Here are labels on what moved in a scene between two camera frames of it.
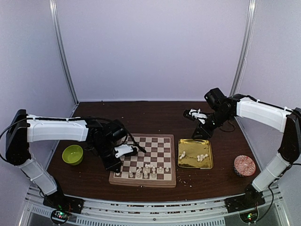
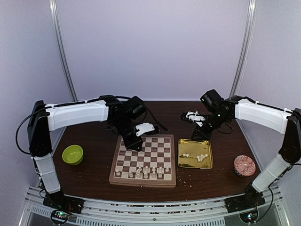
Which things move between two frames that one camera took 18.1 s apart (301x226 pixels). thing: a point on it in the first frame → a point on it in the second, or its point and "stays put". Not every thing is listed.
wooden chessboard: (156, 168) stays put
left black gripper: (110, 166) → (131, 145)
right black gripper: (206, 133) stays put
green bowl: (73, 155) stays put
